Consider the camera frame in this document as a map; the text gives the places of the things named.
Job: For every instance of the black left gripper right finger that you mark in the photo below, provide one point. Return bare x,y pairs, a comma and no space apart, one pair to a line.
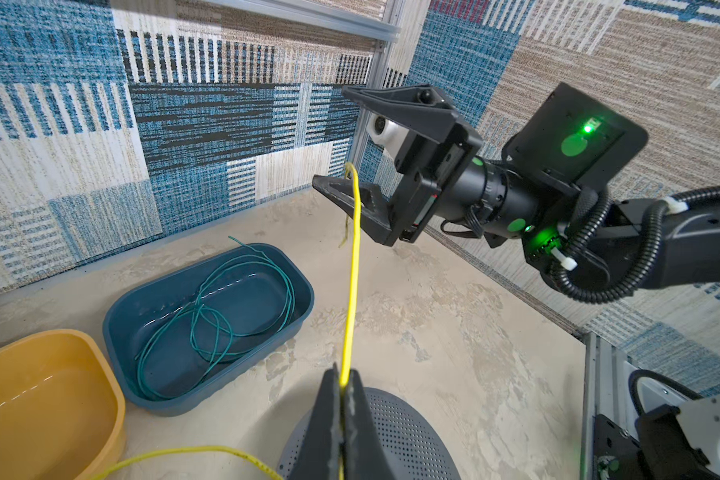
362,451

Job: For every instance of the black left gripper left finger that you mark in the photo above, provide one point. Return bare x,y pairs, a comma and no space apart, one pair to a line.
319,457

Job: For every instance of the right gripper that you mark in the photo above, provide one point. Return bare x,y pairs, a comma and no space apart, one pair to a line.
438,144

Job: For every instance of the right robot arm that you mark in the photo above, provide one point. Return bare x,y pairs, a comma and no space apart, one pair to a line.
548,189

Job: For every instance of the dark grey perforated spool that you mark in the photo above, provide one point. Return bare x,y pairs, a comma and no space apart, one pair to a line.
413,448

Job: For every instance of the teal plastic bin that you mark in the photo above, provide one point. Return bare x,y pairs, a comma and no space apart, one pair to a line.
175,341

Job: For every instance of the yellow plastic bin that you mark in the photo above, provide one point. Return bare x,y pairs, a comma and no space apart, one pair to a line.
62,410

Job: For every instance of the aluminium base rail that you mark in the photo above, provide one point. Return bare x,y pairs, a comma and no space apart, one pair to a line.
639,424

